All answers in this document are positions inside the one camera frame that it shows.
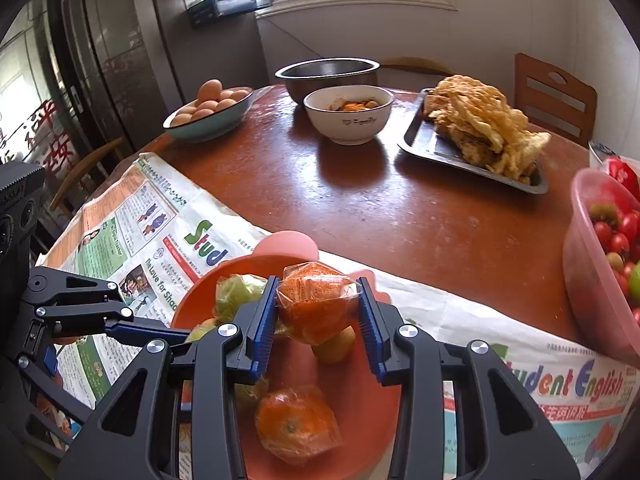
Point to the right student english newspaper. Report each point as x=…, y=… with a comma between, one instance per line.
x=586, y=397

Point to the green fruit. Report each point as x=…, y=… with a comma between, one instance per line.
x=201, y=330
x=233, y=292

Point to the orange plastic plate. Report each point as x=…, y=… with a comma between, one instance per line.
x=366, y=412

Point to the orange top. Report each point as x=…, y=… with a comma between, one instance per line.
x=297, y=424

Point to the bowl of eggs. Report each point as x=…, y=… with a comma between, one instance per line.
x=215, y=111

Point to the white plastic bag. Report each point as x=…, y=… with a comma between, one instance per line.
x=599, y=152

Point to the wooden chair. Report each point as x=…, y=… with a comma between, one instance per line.
x=559, y=101

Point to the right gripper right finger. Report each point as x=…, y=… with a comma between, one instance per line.
x=501, y=431

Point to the orange wedge-shaped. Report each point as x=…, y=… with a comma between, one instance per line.
x=316, y=302

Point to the stainless steel bowl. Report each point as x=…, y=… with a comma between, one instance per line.
x=305, y=77

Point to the pink plastic basin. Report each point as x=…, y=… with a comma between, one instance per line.
x=598, y=303

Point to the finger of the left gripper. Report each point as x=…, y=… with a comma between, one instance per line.
x=140, y=331

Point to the left student newspaper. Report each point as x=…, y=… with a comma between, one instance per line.
x=153, y=233

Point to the white ceramic bowl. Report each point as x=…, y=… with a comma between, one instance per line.
x=349, y=115

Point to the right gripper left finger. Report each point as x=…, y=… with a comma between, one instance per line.
x=133, y=432

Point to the green tomato in basin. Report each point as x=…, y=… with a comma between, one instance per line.
x=633, y=280

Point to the fried food pile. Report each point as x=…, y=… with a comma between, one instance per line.
x=488, y=133

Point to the dark refrigerator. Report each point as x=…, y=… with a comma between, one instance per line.
x=122, y=60

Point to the brown fruit with stem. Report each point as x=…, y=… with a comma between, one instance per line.
x=335, y=349

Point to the black tray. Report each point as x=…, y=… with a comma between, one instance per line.
x=421, y=140

